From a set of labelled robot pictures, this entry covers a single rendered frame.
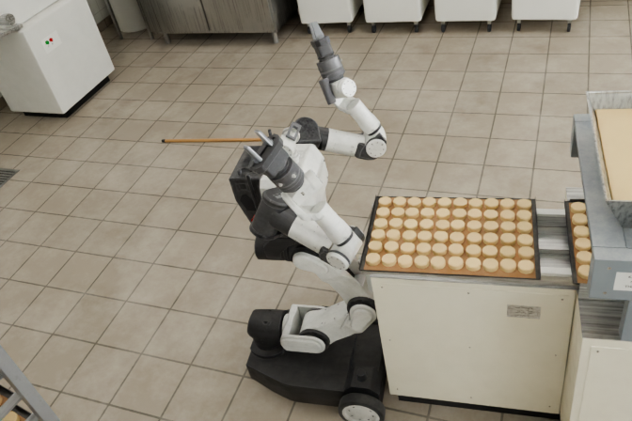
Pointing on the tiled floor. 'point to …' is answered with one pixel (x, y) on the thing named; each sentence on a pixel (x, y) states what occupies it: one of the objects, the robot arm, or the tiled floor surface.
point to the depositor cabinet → (596, 360)
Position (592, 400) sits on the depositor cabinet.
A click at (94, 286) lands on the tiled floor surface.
